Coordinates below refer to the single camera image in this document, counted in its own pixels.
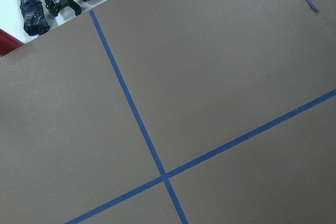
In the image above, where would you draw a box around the blue plaid folded umbrella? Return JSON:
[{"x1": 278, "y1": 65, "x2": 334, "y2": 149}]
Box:
[{"x1": 19, "y1": 0, "x2": 50, "y2": 36}]

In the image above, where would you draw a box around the red cylinder bottle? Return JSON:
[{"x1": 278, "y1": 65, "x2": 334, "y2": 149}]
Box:
[{"x1": 0, "y1": 29, "x2": 24, "y2": 57}]

